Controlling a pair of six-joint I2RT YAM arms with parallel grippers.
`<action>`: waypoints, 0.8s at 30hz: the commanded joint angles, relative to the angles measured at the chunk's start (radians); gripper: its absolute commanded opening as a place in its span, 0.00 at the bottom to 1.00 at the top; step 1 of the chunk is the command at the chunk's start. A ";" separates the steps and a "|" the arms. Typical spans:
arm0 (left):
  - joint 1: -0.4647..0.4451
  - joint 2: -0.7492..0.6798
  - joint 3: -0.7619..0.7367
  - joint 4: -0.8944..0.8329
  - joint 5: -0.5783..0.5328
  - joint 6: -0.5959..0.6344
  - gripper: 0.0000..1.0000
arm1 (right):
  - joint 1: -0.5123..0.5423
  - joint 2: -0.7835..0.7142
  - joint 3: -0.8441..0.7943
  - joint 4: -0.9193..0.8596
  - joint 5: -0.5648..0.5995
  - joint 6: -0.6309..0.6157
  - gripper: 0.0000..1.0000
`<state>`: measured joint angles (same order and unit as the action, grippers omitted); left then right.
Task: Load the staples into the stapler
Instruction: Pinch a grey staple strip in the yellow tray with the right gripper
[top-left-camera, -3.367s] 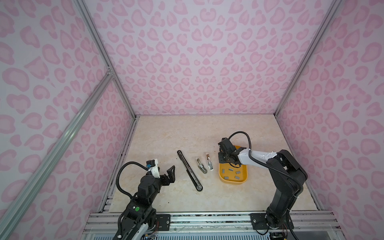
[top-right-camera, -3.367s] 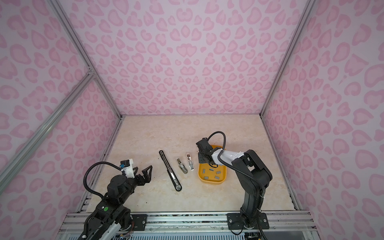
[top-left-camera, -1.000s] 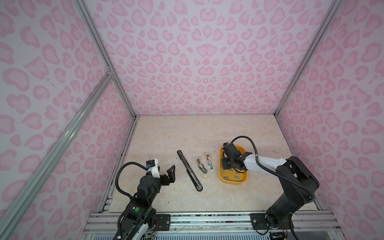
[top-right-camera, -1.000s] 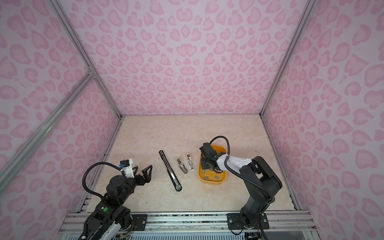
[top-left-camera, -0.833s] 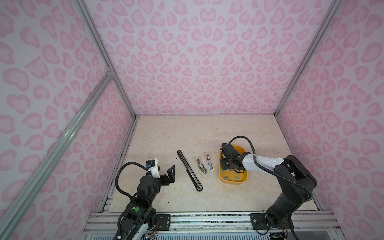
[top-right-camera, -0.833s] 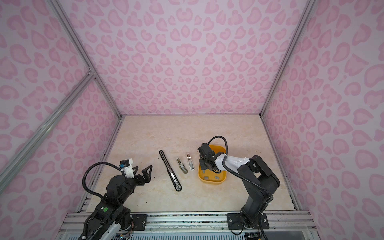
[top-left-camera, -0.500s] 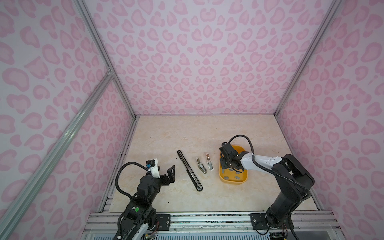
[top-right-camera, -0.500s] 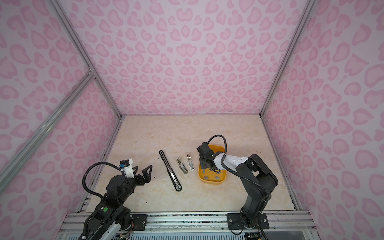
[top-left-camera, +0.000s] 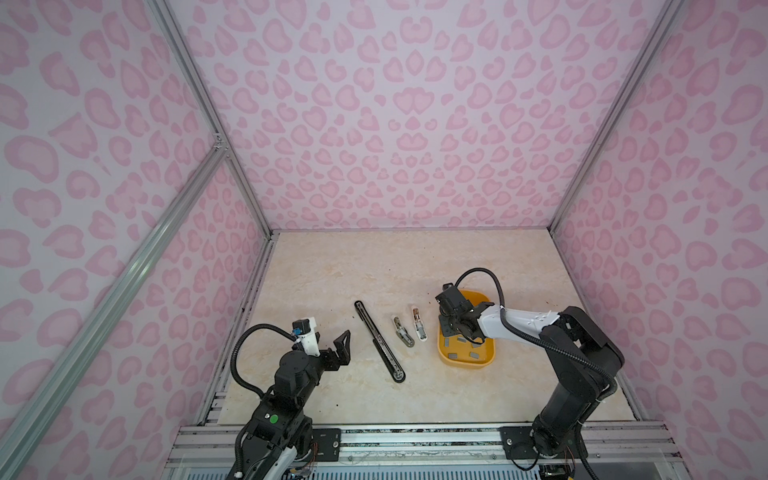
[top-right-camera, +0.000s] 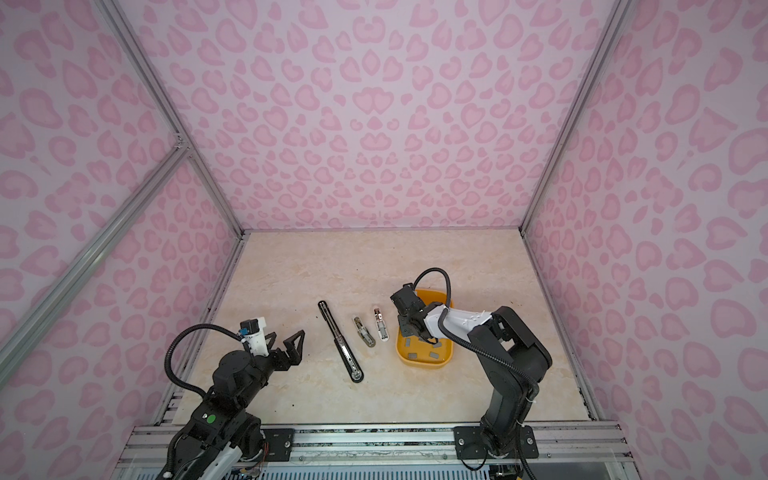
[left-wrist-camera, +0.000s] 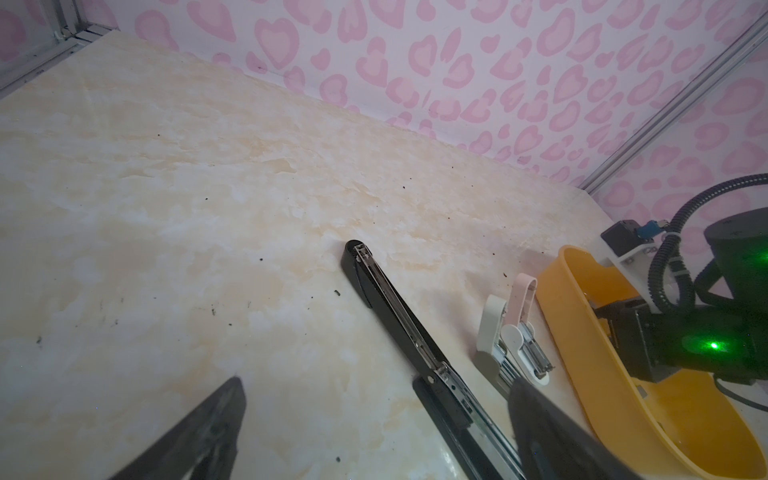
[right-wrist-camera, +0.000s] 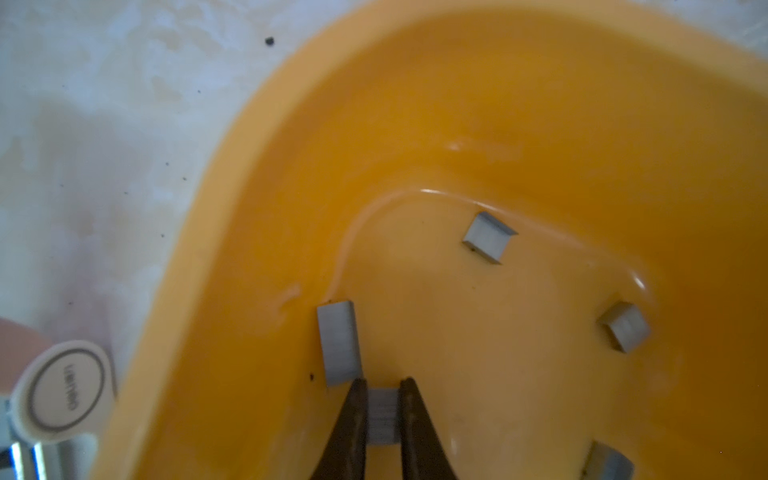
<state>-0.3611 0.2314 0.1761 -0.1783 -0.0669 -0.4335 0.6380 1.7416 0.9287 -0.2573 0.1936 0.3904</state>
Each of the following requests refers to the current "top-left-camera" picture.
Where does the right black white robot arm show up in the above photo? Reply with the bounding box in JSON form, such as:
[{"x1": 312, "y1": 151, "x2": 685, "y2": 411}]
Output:
[{"x1": 436, "y1": 284, "x2": 625, "y2": 458}]

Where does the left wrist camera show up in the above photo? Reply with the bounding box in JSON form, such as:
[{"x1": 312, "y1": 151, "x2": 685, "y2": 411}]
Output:
[{"x1": 292, "y1": 317, "x2": 318, "y2": 356}]

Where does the black long stapler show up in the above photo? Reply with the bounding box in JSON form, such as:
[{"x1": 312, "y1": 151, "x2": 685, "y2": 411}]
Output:
[{"x1": 354, "y1": 300, "x2": 406, "y2": 384}]

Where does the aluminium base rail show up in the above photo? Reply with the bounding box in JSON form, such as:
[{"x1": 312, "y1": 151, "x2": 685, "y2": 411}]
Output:
[{"x1": 161, "y1": 419, "x2": 691, "y2": 480}]

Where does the yellow plastic tray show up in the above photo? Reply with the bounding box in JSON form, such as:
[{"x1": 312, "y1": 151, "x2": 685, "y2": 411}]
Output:
[{"x1": 438, "y1": 285, "x2": 495, "y2": 369}]

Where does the aluminium frame left diagonal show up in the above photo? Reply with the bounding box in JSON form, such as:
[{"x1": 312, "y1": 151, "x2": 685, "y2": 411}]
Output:
[{"x1": 1, "y1": 144, "x2": 226, "y2": 479}]

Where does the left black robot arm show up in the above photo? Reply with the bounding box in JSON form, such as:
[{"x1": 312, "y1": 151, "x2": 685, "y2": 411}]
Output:
[{"x1": 227, "y1": 319, "x2": 351, "y2": 479}]

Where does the grey mini stapler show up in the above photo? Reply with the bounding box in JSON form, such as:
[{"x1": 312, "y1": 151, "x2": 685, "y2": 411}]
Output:
[{"x1": 392, "y1": 316, "x2": 415, "y2": 348}]

